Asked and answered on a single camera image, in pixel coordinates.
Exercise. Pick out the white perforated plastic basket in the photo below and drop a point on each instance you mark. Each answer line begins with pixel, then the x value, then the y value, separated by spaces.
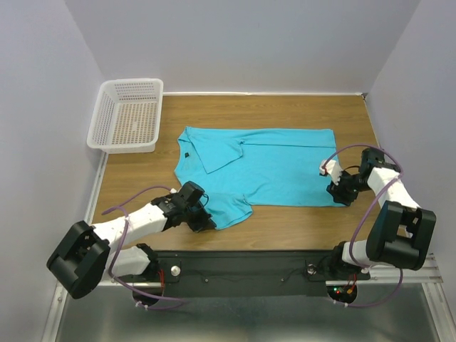
pixel 126 116

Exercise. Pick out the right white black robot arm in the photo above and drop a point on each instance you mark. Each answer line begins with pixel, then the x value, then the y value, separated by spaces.
pixel 402 232

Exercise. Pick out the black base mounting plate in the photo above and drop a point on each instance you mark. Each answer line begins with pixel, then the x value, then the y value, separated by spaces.
pixel 251 273

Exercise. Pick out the circuit board with leds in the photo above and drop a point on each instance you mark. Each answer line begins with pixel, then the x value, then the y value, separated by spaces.
pixel 345 294

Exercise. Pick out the right metal knob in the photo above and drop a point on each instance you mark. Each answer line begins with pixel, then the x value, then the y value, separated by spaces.
pixel 311 269

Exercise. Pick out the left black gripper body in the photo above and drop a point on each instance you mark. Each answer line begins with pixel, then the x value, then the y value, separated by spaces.
pixel 194 215

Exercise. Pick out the turquoise t shirt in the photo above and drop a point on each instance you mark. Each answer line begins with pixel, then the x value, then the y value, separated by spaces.
pixel 241 169

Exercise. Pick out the left white knob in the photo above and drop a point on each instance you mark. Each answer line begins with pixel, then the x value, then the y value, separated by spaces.
pixel 175 270

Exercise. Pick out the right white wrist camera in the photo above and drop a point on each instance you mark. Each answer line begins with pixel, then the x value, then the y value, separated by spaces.
pixel 332 169

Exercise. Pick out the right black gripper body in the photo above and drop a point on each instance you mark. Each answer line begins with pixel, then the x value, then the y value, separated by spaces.
pixel 347 188

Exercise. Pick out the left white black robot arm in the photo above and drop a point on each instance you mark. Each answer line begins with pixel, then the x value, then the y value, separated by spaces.
pixel 89 253

